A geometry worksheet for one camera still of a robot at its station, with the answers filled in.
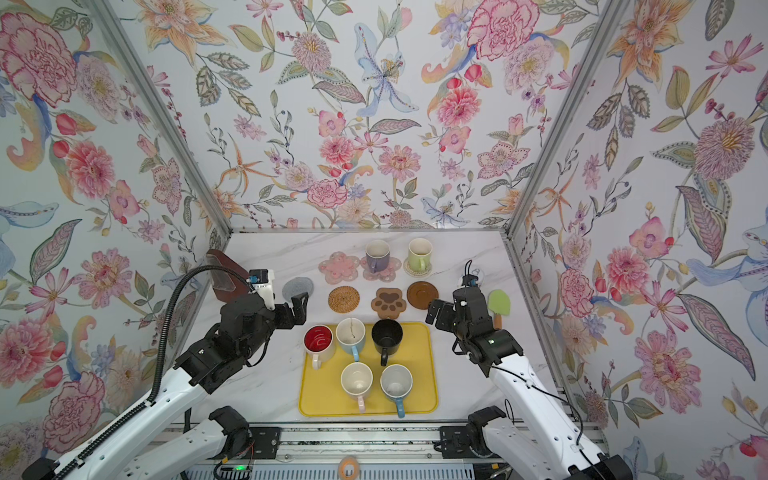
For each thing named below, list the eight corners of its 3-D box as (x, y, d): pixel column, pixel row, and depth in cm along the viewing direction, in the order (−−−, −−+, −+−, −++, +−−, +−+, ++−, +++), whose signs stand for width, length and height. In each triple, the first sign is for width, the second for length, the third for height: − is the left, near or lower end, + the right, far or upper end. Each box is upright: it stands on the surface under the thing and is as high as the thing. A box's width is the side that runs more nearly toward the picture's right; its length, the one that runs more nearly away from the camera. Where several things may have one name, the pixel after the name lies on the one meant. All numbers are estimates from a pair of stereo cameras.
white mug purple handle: (374, 277, 108) (373, 264, 103) (360, 260, 114) (359, 247, 108) (395, 266, 112) (396, 253, 106) (381, 249, 117) (381, 236, 111)
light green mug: (409, 280, 108) (411, 261, 100) (407, 257, 115) (409, 238, 107) (431, 280, 108) (435, 261, 100) (428, 257, 115) (431, 238, 107)
